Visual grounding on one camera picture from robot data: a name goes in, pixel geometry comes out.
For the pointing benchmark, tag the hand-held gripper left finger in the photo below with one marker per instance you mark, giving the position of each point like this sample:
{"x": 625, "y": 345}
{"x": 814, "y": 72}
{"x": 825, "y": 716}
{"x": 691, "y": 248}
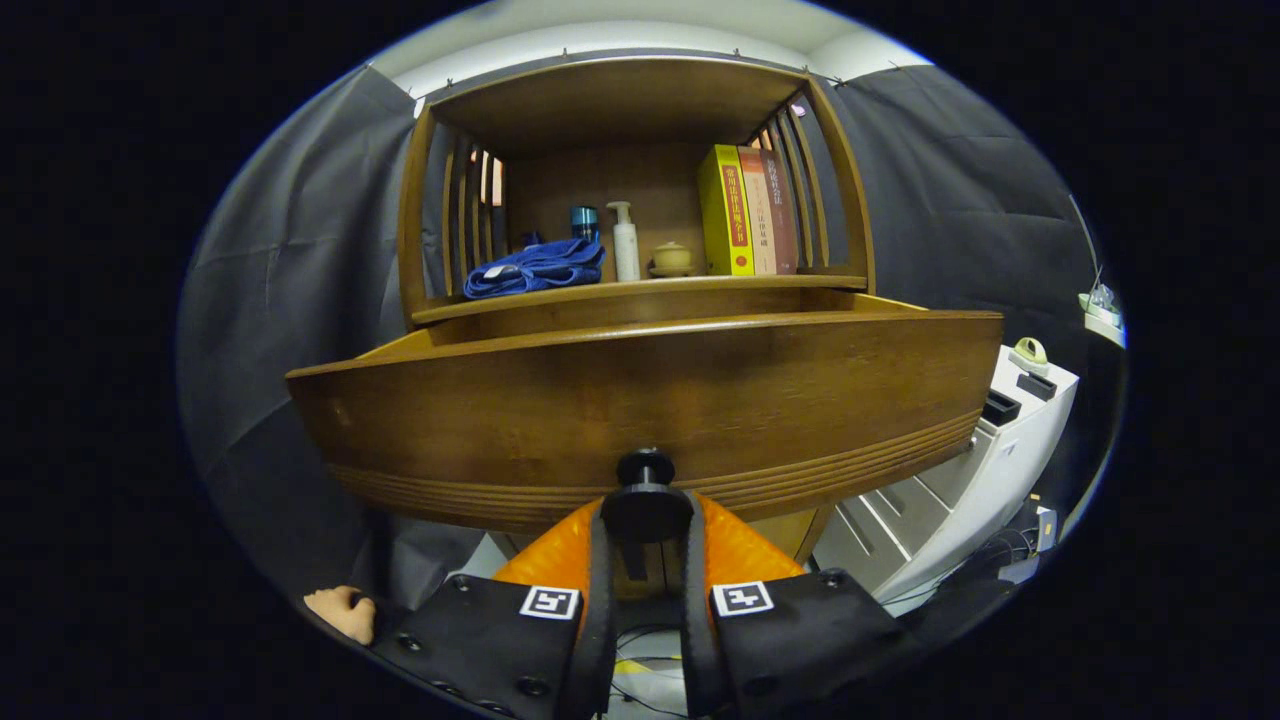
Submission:
{"x": 603, "y": 620}

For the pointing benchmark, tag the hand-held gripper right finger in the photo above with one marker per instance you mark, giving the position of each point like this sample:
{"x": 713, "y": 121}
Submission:
{"x": 697, "y": 640}

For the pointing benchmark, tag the black drawer knob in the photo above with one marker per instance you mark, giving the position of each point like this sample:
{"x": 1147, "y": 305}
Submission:
{"x": 647, "y": 505}

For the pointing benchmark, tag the wooden drawer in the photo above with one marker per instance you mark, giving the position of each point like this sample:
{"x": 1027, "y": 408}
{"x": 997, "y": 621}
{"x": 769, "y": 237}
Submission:
{"x": 650, "y": 390}

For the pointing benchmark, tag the white drawer unit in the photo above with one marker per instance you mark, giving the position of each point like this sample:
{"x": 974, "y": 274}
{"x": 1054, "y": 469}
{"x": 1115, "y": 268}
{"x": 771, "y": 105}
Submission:
{"x": 960, "y": 490}

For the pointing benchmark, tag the wooden countertop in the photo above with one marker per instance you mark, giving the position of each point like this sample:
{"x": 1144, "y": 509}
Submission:
{"x": 700, "y": 284}

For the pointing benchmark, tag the wooden cabinet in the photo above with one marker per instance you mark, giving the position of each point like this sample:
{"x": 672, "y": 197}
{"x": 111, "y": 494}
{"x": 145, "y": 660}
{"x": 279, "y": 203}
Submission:
{"x": 620, "y": 100}

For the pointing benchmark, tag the blue towel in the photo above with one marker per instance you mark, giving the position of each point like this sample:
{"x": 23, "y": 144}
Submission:
{"x": 535, "y": 270}

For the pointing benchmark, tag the beige lidded tea cup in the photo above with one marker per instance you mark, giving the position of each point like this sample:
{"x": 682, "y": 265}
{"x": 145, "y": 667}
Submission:
{"x": 671, "y": 260}

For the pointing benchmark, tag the white power adapter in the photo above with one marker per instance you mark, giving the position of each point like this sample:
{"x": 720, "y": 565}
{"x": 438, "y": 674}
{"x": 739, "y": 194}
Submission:
{"x": 1046, "y": 528}

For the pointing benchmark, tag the white pump bottle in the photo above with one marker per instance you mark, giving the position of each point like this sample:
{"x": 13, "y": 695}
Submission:
{"x": 626, "y": 250}

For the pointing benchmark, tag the small black box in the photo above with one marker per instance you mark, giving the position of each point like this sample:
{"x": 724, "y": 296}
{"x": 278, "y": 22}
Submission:
{"x": 1000, "y": 408}
{"x": 1035, "y": 386}

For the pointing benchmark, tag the teal tall bottle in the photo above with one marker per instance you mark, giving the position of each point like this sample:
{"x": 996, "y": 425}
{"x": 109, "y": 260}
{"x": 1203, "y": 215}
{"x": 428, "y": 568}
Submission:
{"x": 584, "y": 222}

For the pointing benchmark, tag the thick yellow book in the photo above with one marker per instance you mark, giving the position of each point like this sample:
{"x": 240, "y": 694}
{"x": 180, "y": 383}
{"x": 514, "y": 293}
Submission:
{"x": 725, "y": 215}

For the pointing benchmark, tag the orange and white book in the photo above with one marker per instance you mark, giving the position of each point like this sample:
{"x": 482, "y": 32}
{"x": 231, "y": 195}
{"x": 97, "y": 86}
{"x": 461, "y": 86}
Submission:
{"x": 762, "y": 220}

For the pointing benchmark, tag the brown book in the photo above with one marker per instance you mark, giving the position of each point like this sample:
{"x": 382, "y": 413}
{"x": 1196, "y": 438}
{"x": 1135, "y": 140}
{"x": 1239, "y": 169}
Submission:
{"x": 783, "y": 215}

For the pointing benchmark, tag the green tape dispenser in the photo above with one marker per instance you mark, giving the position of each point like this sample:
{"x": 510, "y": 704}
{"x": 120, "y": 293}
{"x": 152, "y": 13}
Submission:
{"x": 1030, "y": 355}

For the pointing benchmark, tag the white shelf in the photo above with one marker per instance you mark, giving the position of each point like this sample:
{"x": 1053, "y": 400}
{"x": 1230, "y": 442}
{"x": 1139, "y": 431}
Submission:
{"x": 1100, "y": 322}

